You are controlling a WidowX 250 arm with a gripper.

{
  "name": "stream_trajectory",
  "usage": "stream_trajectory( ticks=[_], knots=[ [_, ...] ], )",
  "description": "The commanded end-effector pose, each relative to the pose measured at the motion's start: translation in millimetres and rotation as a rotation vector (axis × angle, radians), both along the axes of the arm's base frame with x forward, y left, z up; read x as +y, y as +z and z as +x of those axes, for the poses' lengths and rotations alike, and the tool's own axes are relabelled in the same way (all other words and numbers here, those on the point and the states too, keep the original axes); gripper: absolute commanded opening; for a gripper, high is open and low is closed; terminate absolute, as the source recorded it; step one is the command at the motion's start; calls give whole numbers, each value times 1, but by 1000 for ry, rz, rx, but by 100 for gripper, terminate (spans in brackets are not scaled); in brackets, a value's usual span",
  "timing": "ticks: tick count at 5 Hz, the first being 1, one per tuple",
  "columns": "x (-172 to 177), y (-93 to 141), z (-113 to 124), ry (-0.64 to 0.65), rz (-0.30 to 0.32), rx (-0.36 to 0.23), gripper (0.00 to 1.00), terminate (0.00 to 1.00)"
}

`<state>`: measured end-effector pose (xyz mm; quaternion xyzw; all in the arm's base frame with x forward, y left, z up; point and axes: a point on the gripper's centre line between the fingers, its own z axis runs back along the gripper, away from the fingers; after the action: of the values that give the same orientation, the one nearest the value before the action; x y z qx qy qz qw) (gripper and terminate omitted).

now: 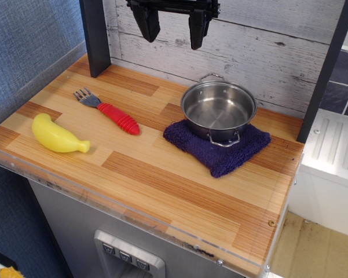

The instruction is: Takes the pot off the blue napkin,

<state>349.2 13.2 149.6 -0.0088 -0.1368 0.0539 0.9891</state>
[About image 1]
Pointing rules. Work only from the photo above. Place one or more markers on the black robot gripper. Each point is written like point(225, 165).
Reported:
point(200, 14)

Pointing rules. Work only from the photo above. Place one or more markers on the small stainless steel pot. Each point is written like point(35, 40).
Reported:
point(218, 110)

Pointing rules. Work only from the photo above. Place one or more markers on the red handled toy fork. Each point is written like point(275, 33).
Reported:
point(123, 120)

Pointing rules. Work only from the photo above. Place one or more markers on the dark blue folded napkin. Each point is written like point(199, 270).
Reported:
point(219, 160)

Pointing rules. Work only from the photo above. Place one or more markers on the yellow plastic toy banana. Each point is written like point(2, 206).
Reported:
point(55, 137)

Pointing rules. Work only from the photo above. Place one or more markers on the white ribbed drainboard counter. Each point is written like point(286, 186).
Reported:
point(326, 148)

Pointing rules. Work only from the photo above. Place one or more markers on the silver toy dispenser panel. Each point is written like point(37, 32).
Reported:
point(121, 259)

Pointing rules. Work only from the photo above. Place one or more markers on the yellow object bottom left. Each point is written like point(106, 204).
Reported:
point(10, 273)

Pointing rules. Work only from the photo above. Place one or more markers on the dark left vertical post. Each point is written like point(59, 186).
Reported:
point(96, 38)

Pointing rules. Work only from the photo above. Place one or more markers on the dark vertical post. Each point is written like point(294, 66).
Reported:
point(96, 38)
point(325, 74)

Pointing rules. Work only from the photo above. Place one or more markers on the dark right vertical post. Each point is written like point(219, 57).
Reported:
point(325, 74)

